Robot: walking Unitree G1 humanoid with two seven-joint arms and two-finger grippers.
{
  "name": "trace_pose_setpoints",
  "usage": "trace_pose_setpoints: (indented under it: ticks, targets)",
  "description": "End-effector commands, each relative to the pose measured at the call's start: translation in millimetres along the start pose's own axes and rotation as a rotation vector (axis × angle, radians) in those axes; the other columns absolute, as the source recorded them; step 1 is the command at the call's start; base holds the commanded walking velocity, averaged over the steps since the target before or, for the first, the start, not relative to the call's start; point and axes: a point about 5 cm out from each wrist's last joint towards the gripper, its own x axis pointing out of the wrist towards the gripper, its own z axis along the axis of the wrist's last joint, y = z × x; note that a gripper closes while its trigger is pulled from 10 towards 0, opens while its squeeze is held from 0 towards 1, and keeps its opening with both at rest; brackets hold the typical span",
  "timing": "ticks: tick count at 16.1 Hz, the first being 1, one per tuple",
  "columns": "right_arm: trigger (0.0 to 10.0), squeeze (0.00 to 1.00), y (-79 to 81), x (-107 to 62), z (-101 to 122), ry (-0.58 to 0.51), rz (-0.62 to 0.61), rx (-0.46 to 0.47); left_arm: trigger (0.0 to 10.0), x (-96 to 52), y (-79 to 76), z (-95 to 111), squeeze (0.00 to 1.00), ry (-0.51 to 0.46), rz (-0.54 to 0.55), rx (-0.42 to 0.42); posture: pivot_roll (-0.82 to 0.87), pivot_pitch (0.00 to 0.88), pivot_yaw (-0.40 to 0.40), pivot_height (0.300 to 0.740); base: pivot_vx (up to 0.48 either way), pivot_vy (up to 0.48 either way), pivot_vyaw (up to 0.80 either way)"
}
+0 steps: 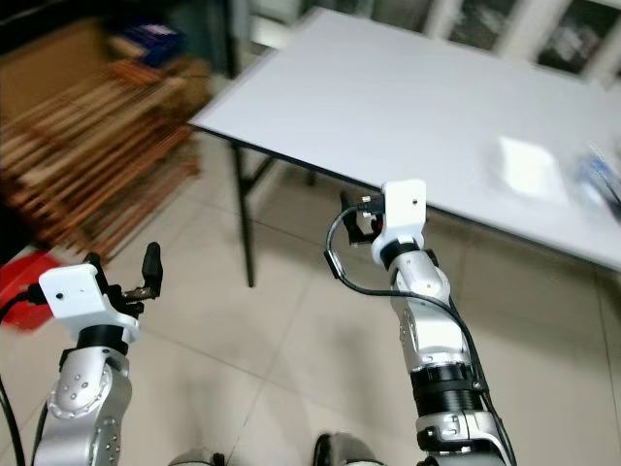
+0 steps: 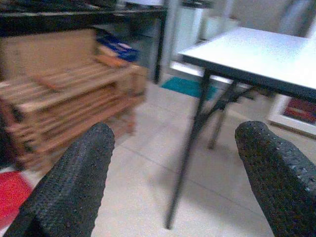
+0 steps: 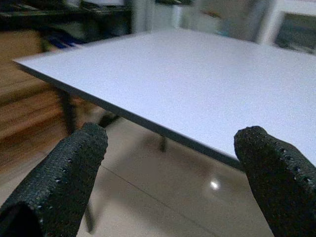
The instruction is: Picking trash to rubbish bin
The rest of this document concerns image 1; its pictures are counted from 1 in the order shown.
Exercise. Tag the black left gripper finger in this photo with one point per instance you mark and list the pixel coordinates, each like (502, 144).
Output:
(152, 264)
(93, 260)

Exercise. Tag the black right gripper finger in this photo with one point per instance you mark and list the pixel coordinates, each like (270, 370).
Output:
(347, 214)

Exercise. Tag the blue yellow snack wrapper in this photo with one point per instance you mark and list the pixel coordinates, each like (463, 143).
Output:
(600, 177)

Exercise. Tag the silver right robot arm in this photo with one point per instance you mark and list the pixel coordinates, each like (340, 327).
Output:
(437, 330)

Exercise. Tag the red plastic bin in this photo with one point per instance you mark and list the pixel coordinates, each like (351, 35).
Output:
(21, 277)

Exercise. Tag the brown wooden slat rack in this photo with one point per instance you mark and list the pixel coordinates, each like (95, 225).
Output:
(87, 155)

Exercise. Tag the white table with black legs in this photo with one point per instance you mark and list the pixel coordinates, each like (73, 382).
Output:
(388, 97)

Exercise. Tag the white paper sheet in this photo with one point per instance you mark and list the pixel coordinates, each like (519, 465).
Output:
(532, 167)

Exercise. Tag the robot left leg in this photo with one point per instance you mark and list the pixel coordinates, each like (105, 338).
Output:
(202, 458)

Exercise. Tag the robot leg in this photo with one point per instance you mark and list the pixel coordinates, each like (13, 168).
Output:
(344, 452)
(202, 458)

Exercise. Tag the brown cardboard box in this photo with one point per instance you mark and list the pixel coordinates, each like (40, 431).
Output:
(58, 73)

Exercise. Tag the blue box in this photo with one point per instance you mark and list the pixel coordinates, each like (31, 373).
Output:
(150, 41)

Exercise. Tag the robot right leg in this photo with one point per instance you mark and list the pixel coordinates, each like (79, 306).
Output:
(344, 452)

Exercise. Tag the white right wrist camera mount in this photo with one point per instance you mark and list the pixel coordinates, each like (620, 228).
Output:
(406, 218)

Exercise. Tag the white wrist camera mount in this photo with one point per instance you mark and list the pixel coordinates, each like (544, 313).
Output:
(406, 218)
(73, 291)

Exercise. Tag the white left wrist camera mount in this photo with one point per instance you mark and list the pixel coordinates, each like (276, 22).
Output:
(73, 291)

